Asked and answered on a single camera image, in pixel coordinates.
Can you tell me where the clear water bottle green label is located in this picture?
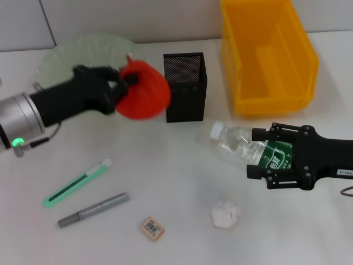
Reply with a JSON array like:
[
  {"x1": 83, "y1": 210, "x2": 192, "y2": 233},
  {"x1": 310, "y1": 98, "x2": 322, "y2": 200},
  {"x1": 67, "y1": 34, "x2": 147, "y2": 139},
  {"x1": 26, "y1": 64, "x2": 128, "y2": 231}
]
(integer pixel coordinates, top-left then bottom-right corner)
[{"x1": 195, "y1": 121, "x2": 295, "y2": 173}]

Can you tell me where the beige eraser with barcode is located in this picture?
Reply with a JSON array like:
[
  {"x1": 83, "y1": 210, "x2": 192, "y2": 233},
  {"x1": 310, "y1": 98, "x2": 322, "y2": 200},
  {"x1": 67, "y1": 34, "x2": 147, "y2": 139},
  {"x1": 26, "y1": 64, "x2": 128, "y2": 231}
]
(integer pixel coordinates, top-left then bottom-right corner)
[{"x1": 140, "y1": 216, "x2": 165, "y2": 242}]

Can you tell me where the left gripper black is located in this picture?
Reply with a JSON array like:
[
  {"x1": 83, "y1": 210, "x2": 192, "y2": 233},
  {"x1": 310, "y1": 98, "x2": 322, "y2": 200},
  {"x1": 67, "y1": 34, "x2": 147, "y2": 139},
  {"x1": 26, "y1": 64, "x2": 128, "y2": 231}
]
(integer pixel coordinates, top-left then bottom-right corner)
[{"x1": 29, "y1": 65, "x2": 138, "y2": 128}]

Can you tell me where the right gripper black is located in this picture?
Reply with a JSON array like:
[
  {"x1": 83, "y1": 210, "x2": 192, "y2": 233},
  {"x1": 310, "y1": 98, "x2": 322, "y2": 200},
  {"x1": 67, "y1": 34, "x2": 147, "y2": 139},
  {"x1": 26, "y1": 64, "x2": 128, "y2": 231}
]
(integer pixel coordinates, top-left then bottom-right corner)
[{"x1": 246, "y1": 123, "x2": 353, "y2": 191}]

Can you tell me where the grey marker pen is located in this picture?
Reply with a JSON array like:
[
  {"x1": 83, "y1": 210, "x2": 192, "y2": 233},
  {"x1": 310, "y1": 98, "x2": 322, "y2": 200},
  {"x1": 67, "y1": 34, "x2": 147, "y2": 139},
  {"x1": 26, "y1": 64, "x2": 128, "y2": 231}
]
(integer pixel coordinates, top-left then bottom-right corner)
[{"x1": 57, "y1": 192, "x2": 130, "y2": 229}]

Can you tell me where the white paper ball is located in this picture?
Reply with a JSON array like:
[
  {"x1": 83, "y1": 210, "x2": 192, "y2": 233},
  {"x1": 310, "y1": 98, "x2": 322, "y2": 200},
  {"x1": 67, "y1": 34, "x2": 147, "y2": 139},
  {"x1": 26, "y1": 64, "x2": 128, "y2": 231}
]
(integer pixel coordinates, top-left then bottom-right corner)
[{"x1": 211, "y1": 194, "x2": 241, "y2": 229}]

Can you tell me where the clear glass fruit plate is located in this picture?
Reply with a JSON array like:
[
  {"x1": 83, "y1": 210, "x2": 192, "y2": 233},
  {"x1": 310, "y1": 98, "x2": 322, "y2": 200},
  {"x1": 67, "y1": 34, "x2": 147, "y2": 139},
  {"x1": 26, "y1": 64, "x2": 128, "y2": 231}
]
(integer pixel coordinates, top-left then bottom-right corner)
[{"x1": 33, "y1": 33, "x2": 149, "y2": 114}]

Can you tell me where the black mesh pen holder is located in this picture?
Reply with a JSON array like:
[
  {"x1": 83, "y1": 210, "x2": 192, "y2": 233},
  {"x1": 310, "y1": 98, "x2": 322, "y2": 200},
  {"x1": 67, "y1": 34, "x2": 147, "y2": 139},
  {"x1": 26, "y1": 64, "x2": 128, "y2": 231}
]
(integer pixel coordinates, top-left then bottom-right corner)
[{"x1": 163, "y1": 51, "x2": 208, "y2": 124}]

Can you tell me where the green utility knife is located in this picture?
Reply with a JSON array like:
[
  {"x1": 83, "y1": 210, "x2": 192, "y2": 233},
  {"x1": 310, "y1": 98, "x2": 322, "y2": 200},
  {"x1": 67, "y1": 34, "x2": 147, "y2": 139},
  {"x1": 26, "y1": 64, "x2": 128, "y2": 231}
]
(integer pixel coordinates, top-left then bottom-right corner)
[{"x1": 42, "y1": 158, "x2": 113, "y2": 209}]

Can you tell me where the yellow plastic bin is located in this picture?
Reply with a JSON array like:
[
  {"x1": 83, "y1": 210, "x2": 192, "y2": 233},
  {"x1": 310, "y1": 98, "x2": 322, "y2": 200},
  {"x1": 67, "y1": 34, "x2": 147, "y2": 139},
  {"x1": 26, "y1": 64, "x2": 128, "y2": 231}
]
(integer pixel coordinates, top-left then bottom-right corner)
[{"x1": 220, "y1": 0, "x2": 320, "y2": 116}]

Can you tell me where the red-orange toy fruit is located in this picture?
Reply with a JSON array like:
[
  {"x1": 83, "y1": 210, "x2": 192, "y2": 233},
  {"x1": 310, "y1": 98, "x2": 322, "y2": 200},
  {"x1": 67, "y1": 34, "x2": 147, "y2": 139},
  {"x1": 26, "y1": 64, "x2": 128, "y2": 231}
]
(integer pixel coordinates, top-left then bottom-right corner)
[{"x1": 115, "y1": 54, "x2": 172, "y2": 121}]

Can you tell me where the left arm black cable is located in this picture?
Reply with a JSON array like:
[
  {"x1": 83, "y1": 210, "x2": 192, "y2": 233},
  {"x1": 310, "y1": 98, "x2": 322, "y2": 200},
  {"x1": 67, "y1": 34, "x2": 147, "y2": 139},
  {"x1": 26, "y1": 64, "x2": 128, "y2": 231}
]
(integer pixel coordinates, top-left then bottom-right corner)
[{"x1": 26, "y1": 121, "x2": 60, "y2": 149}]

